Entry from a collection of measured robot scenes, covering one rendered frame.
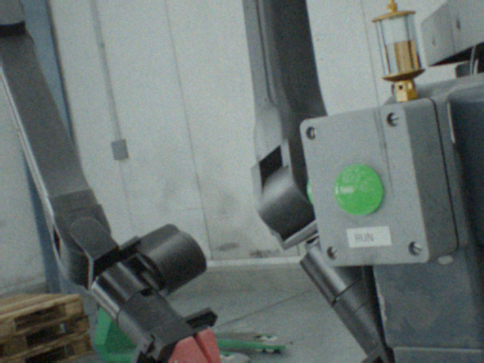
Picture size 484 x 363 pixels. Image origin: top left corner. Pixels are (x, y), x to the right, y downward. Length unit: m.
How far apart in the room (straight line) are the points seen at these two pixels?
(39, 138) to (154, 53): 7.20
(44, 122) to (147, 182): 7.44
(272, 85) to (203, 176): 7.23
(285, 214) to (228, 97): 6.94
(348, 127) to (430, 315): 0.13
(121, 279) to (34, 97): 0.29
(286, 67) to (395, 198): 0.35
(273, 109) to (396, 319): 0.29
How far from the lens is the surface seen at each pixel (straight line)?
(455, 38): 0.86
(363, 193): 0.52
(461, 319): 0.58
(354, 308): 0.79
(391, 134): 0.52
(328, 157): 0.55
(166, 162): 8.37
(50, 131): 1.16
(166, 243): 1.06
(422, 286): 0.58
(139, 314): 1.00
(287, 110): 0.82
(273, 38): 0.87
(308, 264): 0.81
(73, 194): 1.09
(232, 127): 7.75
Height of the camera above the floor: 1.33
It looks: 3 degrees down
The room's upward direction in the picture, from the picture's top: 10 degrees counter-clockwise
